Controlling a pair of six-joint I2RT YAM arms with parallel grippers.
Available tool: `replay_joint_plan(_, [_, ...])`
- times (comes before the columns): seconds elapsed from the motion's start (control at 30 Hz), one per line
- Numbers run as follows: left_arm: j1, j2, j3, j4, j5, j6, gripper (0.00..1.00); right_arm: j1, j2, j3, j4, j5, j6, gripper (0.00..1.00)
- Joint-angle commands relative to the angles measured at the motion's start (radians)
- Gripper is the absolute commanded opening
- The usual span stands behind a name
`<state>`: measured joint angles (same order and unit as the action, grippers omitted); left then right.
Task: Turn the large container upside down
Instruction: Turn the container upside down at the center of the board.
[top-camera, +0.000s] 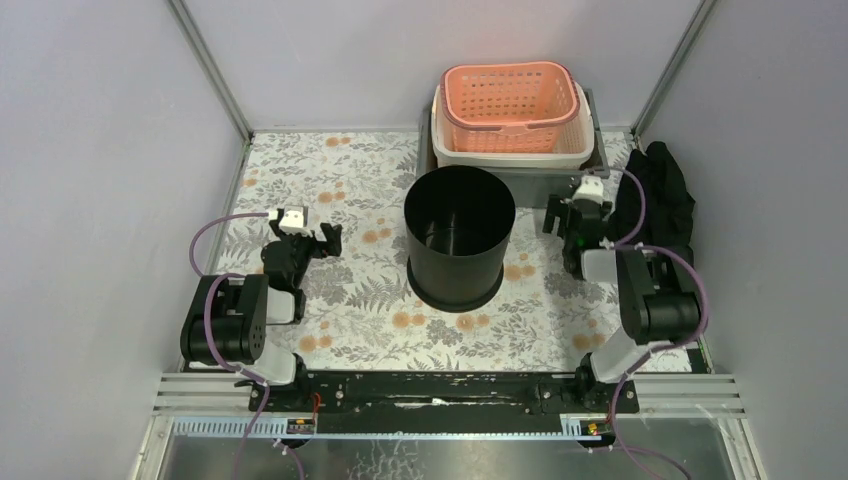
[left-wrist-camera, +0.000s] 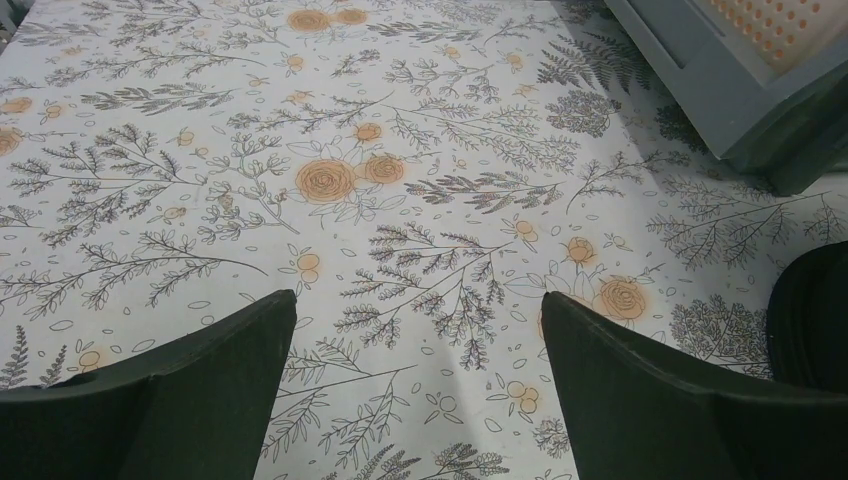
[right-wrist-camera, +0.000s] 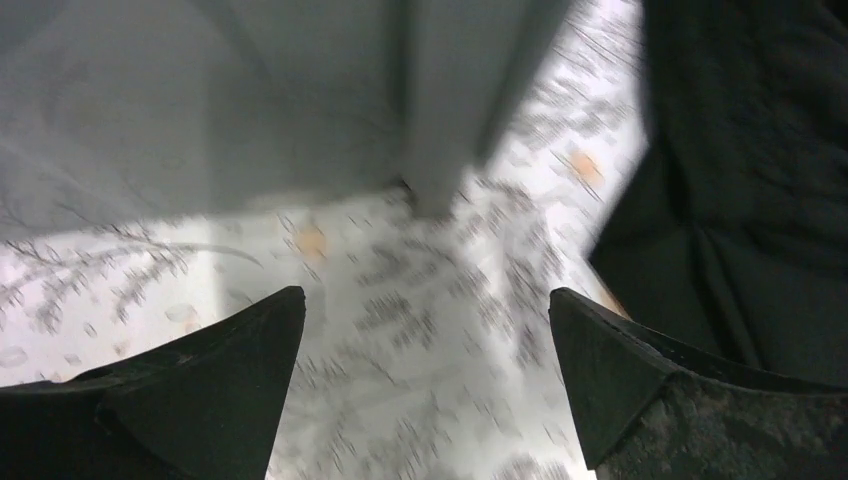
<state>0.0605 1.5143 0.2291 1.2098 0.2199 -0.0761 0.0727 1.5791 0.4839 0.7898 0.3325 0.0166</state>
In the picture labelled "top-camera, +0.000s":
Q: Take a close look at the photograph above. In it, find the floral patterned table mat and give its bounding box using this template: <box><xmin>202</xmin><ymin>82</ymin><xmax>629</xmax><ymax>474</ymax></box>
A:
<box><xmin>217</xmin><ymin>132</ymin><xmax>620</xmax><ymax>371</ymax></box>

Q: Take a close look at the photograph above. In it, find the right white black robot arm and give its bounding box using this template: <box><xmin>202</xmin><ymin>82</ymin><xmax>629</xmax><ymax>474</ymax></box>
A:
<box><xmin>542</xmin><ymin>194</ymin><xmax>702</xmax><ymax>412</ymax></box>

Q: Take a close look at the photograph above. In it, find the grey plastic storage bin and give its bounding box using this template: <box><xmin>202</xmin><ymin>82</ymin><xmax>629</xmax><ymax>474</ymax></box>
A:
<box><xmin>415</xmin><ymin>87</ymin><xmax>611</xmax><ymax>209</ymax></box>

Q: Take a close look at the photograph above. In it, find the large black cylindrical container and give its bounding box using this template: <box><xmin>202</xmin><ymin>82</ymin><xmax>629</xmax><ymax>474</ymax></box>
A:
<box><xmin>403</xmin><ymin>165</ymin><xmax>516</xmax><ymax>313</ymax></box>

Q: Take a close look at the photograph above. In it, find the cream perforated plastic basket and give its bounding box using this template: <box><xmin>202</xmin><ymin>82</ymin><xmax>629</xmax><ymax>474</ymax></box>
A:
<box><xmin>430</xmin><ymin>84</ymin><xmax>597</xmax><ymax>169</ymax></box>

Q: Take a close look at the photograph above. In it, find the pink perforated plastic basket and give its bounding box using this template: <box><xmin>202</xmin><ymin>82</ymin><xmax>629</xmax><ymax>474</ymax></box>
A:
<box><xmin>440</xmin><ymin>61</ymin><xmax>582</xmax><ymax>153</ymax></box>

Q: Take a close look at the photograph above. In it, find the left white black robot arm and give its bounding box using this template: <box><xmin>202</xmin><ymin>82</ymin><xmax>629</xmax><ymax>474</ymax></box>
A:
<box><xmin>179</xmin><ymin>223</ymin><xmax>343</xmax><ymax>411</ymax></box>

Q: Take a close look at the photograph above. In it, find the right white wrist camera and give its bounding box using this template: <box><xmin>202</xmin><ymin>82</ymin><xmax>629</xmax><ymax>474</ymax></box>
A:
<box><xmin>571</xmin><ymin>175</ymin><xmax>605</xmax><ymax>204</ymax></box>

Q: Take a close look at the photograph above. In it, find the black crumpled cloth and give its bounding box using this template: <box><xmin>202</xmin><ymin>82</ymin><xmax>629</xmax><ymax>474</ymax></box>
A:
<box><xmin>605</xmin><ymin>141</ymin><xmax>696</xmax><ymax>263</ymax></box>

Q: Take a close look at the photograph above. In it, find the aluminium frame rail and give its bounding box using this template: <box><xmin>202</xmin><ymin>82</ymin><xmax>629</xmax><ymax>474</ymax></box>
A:
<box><xmin>154</xmin><ymin>370</ymin><xmax>745</xmax><ymax>440</ymax></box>

